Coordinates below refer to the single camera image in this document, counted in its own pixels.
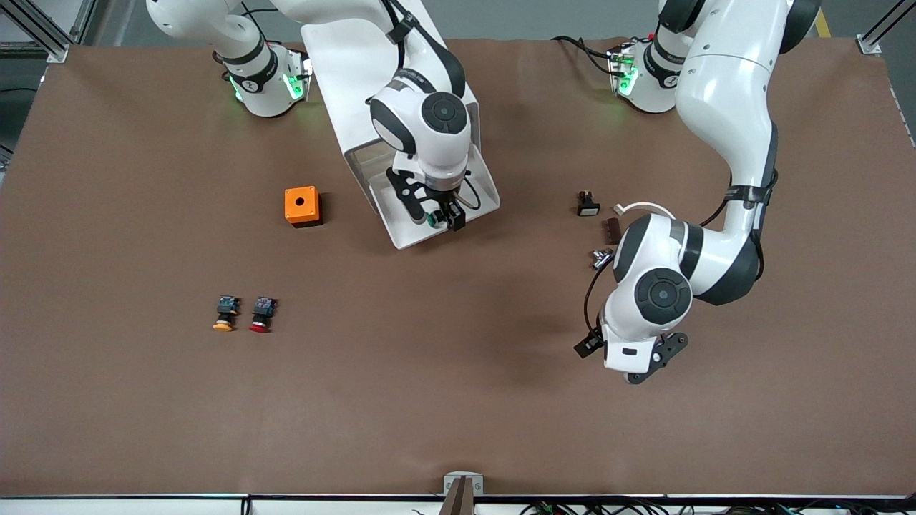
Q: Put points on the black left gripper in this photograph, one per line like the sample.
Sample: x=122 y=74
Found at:
x=588 y=346

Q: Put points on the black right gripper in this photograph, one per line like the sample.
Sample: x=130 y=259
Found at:
x=453 y=212

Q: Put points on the green mushroom push button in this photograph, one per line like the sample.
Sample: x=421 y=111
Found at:
x=433 y=219

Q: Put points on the white plastic drawer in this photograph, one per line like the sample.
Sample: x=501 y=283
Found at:
x=368 y=154
x=401 y=229

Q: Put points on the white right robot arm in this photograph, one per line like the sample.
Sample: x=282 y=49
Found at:
x=436 y=154

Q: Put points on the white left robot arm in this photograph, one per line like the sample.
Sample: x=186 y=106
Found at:
x=730 y=93

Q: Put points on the white rectangular push button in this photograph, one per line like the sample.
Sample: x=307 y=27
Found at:
x=588 y=207

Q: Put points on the white drawer cabinet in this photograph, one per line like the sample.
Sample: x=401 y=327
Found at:
x=343 y=86

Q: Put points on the red mushroom push button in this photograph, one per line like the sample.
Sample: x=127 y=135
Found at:
x=262 y=315

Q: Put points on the yellow mushroom push button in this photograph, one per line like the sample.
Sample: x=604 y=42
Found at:
x=225 y=315

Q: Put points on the black connector box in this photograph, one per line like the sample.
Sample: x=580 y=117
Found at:
x=588 y=347

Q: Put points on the chrome tee fitting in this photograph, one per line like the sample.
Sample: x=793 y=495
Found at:
x=601 y=258

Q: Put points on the orange button enclosure box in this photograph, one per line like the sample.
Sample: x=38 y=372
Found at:
x=300 y=204

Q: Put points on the grey metal bracket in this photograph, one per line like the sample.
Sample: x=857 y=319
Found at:
x=463 y=483

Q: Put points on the aluminium frame post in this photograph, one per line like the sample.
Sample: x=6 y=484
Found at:
x=876 y=36
x=54 y=32

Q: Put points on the white table edge rail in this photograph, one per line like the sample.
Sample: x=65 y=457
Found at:
x=143 y=506

